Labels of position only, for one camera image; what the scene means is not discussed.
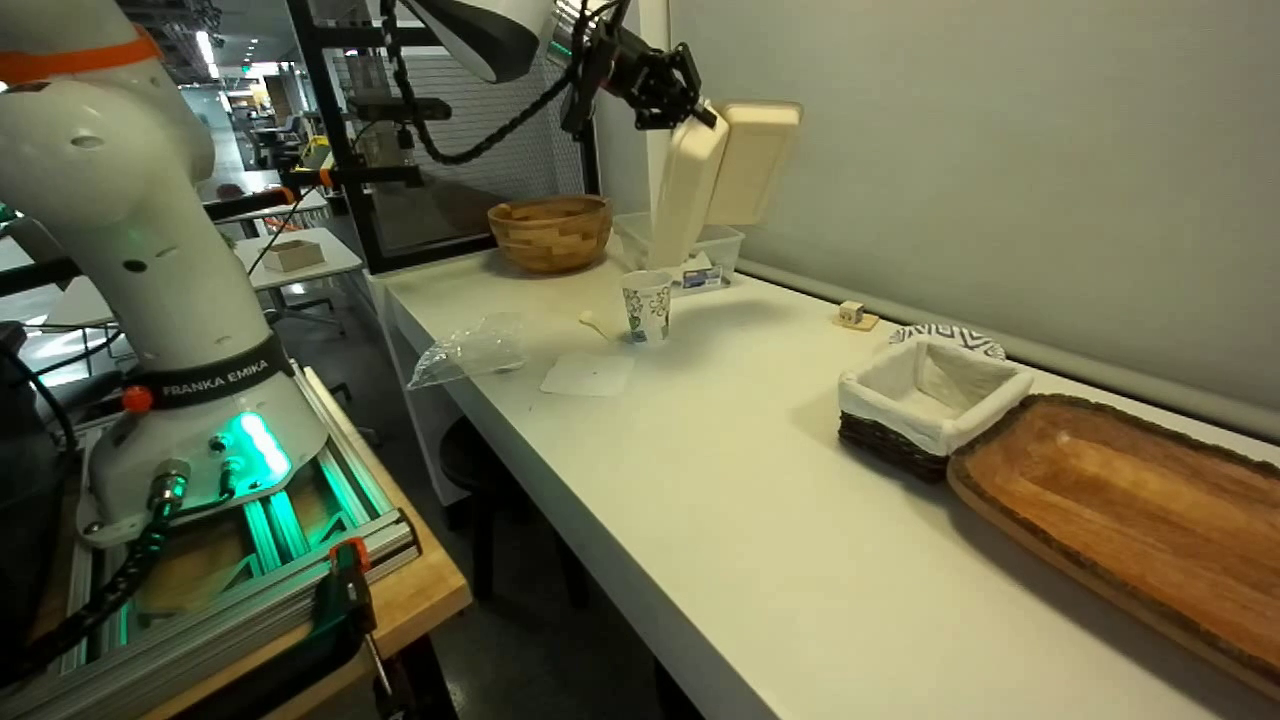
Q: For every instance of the cloth lined dark basket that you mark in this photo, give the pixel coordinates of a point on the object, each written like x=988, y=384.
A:
x=923, y=403

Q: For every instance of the wooden base board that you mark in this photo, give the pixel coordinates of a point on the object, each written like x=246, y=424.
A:
x=409, y=593

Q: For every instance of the clear plastic storage bin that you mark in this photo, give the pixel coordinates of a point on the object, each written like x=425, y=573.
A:
x=706, y=270

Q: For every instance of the patterned paper cup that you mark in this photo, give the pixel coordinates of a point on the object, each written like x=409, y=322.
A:
x=648, y=305

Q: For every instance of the clear plastic bag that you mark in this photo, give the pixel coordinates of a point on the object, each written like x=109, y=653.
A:
x=480, y=351

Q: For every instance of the large wooden tray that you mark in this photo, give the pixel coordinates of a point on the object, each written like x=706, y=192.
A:
x=1168, y=529

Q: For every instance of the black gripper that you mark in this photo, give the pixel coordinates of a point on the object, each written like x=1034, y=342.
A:
x=663, y=87

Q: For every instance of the woven wooden bowl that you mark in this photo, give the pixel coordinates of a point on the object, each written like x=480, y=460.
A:
x=550, y=239

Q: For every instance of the black white patterned dish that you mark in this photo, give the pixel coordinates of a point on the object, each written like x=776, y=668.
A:
x=948, y=332

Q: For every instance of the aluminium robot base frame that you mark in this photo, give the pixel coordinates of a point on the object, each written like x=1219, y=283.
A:
x=230, y=577

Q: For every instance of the beige clamshell lunch pack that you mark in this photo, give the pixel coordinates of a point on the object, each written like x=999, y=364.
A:
x=722, y=170

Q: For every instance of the black orange clamp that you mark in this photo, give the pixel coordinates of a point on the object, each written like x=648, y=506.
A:
x=344, y=616

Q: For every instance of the small yellow white object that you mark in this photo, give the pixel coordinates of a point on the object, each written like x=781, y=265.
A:
x=859, y=317

